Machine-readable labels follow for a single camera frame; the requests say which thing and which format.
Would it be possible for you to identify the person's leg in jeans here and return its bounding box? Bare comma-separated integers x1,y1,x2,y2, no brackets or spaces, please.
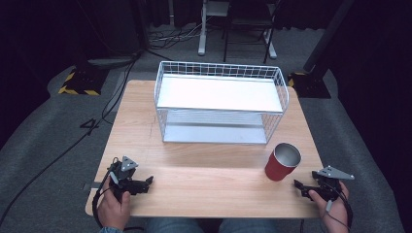
145,217,205,233
219,217,277,233

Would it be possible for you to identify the red metal cup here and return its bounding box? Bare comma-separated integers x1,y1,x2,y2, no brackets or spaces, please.
264,142,302,183

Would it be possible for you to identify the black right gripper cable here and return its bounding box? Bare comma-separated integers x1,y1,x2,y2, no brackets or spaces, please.
324,179,355,232

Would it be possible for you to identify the bundle of floor cables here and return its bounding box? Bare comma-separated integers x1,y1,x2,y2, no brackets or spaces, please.
148,23,203,51

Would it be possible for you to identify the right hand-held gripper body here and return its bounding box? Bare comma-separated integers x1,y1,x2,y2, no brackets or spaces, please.
310,165,356,202

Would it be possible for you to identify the person's left leg in jeans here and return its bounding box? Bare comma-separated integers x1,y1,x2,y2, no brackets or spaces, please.
145,217,205,233

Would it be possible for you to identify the white desk frame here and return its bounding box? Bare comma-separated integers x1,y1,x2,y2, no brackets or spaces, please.
197,0,278,60

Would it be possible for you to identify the black slanted stand pole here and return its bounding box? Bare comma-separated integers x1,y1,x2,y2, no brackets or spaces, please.
302,0,357,74

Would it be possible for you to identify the black metal chair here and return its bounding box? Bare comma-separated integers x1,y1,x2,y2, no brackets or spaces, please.
222,0,284,65

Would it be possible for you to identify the person's right leg in jeans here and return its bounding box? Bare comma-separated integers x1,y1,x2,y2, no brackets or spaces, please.
219,217,277,233

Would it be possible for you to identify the black yellow striped base plate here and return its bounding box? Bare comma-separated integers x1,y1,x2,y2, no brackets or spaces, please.
287,71,332,99
57,65,110,97

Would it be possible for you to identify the person's left hand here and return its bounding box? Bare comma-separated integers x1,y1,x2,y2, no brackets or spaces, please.
96,185,132,232

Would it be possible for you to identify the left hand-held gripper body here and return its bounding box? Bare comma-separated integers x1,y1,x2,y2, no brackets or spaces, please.
107,155,148,197

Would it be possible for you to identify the white wire shelf rack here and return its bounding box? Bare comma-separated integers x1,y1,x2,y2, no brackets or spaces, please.
154,60,291,146

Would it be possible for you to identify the person's left denim sleeve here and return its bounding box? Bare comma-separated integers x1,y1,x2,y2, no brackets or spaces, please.
98,225,124,233

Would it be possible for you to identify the black upright stand pole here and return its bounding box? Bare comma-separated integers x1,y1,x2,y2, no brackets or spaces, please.
128,0,151,51

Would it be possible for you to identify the person's right hand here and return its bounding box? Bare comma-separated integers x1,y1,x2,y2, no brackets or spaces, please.
307,181,352,233

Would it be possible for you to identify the long black floor cable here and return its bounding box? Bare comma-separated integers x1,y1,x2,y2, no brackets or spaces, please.
0,52,141,226

